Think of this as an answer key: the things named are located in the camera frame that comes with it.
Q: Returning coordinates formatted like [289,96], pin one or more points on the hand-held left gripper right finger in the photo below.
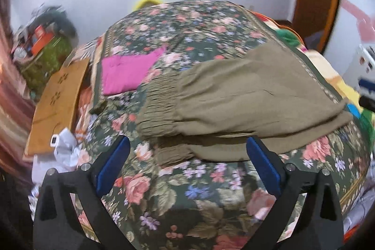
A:
[263,168]

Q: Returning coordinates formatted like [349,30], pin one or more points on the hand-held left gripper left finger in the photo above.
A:
[112,168]

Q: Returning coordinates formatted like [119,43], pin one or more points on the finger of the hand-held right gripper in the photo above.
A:
[367,84]
[369,102]

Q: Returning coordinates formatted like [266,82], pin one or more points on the olive green pants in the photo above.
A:
[234,97]

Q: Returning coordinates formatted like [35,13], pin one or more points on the white box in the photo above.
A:
[354,68]

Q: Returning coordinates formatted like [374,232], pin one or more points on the white crumpled cloth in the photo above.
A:
[67,150]

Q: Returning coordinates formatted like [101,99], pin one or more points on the small white device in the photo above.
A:
[54,141]

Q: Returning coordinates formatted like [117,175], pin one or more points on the orange patterned bedsheet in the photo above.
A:
[85,103]

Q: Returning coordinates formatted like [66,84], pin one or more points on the white wardrobe sliding door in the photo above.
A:
[356,4]

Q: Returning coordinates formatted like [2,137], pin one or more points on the dark floral blanket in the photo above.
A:
[187,203]

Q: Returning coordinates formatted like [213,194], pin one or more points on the wooden board with flower cutouts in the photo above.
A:
[52,109]

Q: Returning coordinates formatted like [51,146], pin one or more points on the pink folded cloth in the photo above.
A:
[123,74]

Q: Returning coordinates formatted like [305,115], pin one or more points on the striped pink curtain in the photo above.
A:
[11,121]

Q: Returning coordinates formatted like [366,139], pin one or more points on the green cloth covered cabinet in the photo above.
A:
[44,65]

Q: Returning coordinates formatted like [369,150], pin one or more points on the grey long pillow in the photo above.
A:
[67,29]

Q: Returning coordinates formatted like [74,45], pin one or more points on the orange box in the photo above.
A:
[41,39]

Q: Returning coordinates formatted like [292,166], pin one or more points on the pile of clothes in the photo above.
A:
[44,14]

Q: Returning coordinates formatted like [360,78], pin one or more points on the yellow foam pad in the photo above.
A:
[146,1]

